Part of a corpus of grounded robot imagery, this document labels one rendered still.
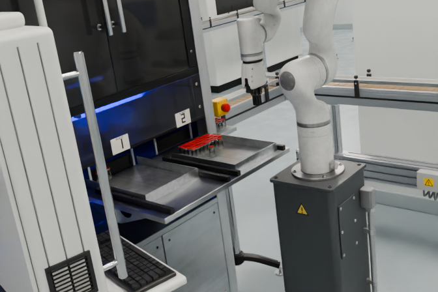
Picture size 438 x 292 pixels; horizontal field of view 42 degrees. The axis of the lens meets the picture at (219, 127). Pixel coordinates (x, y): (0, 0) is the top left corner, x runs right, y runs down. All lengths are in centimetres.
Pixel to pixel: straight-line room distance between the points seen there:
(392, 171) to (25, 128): 207
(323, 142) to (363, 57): 161
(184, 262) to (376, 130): 163
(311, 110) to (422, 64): 155
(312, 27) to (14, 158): 103
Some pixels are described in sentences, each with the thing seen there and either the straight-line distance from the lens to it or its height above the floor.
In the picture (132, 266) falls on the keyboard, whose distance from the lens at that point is 172.
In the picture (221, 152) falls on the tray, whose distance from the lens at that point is 233.
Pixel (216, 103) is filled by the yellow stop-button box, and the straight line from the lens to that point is 254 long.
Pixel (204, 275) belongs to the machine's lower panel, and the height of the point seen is 28.
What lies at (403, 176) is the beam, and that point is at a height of 48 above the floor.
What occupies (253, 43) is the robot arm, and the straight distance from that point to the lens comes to 211.
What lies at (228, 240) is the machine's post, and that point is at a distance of 275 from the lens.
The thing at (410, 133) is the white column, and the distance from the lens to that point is 357.
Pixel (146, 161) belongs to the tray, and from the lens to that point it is 232.
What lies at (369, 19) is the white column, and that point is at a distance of 351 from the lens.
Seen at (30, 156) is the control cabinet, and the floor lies 128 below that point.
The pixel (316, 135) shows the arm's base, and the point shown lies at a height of 101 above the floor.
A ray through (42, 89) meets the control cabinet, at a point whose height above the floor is 142.
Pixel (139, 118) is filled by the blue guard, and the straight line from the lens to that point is 224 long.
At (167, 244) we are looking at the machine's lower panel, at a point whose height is 52.
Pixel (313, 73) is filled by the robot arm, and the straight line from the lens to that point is 192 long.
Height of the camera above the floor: 165
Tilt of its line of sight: 17 degrees down
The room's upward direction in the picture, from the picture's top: 8 degrees counter-clockwise
